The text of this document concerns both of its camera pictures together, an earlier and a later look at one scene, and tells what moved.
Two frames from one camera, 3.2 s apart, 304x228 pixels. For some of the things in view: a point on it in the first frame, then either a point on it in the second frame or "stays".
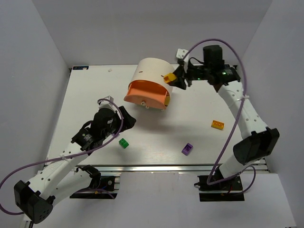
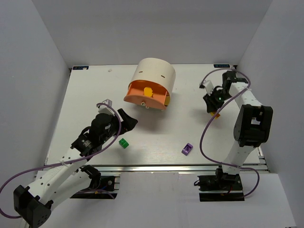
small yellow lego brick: x=169 y=77 -> x=147 y=91
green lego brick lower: x=123 y=143 stays
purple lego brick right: x=187 y=149 stays
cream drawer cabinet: x=154 y=69 stays
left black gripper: x=121 y=119 stays
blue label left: x=80 y=68 stays
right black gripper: x=185 y=75 -> x=212 y=104
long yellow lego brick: x=217 y=124 -> x=213 y=113
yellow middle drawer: x=167 y=100 stays
